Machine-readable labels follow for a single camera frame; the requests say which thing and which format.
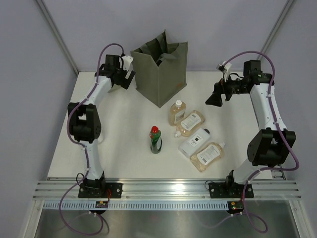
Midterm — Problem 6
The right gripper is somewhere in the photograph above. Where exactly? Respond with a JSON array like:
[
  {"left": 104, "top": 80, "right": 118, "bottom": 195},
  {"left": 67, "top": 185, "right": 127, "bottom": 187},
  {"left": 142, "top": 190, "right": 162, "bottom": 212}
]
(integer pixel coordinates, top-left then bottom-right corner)
[{"left": 206, "top": 72, "right": 248, "bottom": 107}]

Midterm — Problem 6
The amber soap bottle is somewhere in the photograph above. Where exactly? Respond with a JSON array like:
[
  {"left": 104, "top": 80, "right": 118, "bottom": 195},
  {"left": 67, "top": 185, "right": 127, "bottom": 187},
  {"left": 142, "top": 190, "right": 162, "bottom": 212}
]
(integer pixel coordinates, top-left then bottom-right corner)
[
  {"left": 174, "top": 110, "right": 206, "bottom": 137},
  {"left": 169, "top": 100, "right": 186, "bottom": 126},
  {"left": 190, "top": 142, "right": 225, "bottom": 172}
]

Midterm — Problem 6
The green canvas bag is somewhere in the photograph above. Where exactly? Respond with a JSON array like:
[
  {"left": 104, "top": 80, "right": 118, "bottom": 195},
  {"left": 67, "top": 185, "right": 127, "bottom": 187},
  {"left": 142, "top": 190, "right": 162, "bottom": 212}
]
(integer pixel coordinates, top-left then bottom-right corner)
[{"left": 130, "top": 31, "right": 188, "bottom": 108}]

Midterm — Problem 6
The white conditioner bottle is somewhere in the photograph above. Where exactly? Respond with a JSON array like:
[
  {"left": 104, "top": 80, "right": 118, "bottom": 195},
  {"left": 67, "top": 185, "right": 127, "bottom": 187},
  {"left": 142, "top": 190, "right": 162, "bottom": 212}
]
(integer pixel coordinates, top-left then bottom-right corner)
[{"left": 179, "top": 128, "right": 211, "bottom": 158}]

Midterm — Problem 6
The green dish soap bottle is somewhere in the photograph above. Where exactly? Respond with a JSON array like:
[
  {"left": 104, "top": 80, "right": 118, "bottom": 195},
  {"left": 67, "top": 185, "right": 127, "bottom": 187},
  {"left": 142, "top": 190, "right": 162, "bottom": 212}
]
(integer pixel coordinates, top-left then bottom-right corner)
[{"left": 149, "top": 125, "right": 162, "bottom": 154}]

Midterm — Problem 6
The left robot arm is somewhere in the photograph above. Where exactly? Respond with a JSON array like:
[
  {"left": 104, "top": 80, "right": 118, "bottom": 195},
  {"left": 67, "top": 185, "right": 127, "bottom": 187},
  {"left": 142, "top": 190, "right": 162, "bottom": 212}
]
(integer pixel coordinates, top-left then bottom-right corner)
[{"left": 67, "top": 54, "right": 135, "bottom": 198}]

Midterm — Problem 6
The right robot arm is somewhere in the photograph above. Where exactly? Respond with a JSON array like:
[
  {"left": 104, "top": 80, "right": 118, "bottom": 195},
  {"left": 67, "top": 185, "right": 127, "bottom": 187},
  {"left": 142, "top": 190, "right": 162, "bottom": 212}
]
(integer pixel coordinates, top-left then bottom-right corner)
[{"left": 205, "top": 60, "right": 296, "bottom": 199}]

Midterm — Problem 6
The right circuit board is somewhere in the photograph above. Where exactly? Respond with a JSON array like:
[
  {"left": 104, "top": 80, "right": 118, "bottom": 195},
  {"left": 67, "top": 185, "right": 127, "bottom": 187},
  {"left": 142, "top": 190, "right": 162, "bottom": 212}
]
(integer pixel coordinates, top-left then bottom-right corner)
[{"left": 228, "top": 201, "right": 244, "bottom": 213}]

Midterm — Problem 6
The circuit board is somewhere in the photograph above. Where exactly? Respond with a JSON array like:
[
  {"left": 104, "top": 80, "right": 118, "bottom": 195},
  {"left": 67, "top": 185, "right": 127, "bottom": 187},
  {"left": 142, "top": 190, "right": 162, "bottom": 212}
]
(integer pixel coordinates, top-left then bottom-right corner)
[
  {"left": 228, "top": 201, "right": 244, "bottom": 213},
  {"left": 95, "top": 201, "right": 108, "bottom": 209}
]

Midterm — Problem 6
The left circuit board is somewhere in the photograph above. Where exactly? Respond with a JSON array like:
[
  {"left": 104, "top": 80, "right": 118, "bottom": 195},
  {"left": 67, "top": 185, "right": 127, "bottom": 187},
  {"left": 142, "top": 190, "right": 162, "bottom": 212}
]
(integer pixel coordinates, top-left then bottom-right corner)
[{"left": 95, "top": 201, "right": 108, "bottom": 209}]

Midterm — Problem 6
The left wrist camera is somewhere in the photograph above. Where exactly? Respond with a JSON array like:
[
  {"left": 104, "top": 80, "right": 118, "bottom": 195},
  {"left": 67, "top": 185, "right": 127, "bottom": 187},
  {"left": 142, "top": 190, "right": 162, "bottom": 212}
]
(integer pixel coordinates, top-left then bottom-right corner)
[{"left": 122, "top": 55, "right": 133, "bottom": 71}]

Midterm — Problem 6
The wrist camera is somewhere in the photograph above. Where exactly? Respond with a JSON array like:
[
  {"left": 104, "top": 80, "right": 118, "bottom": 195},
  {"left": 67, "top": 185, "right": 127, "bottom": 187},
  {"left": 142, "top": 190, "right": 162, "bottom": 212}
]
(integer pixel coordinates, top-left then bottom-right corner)
[
  {"left": 122, "top": 55, "right": 133, "bottom": 71},
  {"left": 216, "top": 61, "right": 232, "bottom": 80}
]

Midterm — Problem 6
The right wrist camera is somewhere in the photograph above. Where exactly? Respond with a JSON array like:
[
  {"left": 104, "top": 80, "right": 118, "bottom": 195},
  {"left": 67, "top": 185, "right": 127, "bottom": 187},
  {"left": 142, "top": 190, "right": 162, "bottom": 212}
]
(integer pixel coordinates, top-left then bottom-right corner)
[{"left": 216, "top": 61, "right": 232, "bottom": 80}]

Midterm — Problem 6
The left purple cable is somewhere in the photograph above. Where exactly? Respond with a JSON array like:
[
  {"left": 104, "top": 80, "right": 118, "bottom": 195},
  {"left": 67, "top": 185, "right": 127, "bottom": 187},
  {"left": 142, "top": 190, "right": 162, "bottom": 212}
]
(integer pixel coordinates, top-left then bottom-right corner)
[{"left": 58, "top": 43, "right": 125, "bottom": 235}]

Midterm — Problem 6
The purple cable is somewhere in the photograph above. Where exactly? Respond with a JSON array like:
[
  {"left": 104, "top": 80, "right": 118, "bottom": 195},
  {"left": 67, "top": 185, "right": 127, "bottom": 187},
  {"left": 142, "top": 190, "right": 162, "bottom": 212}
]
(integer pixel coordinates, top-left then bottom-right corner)
[
  {"left": 58, "top": 43, "right": 125, "bottom": 235},
  {"left": 198, "top": 51, "right": 300, "bottom": 233}
]

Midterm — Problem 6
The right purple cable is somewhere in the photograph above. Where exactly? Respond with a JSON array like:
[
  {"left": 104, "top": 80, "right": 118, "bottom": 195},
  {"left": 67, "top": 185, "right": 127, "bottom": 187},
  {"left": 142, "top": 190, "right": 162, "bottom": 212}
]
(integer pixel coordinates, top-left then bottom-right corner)
[{"left": 198, "top": 51, "right": 300, "bottom": 233}]

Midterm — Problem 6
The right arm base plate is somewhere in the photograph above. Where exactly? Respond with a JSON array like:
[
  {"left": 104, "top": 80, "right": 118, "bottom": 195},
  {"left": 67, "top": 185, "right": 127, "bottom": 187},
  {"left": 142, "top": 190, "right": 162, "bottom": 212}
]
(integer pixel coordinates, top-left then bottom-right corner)
[{"left": 208, "top": 182, "right": 244, "bottom": 199}]

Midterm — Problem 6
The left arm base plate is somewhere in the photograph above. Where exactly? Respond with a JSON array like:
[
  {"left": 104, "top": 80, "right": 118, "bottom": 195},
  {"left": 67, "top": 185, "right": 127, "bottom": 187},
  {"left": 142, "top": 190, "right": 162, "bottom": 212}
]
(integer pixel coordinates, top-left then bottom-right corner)
[{"left": 78, "top": 182, "right": 123, "bottom": 199}]

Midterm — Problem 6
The aluminium rail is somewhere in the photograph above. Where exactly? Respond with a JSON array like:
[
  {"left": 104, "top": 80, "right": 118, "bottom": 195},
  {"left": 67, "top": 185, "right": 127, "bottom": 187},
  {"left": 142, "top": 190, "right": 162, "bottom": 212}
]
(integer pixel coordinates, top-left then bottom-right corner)
[{"left": 33, "top": 178, "right": 302, "bottom": 201}]

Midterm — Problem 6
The white slotted cable duct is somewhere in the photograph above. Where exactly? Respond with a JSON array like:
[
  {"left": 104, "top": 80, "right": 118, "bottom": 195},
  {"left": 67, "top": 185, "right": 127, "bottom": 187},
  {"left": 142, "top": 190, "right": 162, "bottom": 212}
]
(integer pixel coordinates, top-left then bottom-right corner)
[{"left": 44, "top": 200, "right": 228, "bottom": 211}]

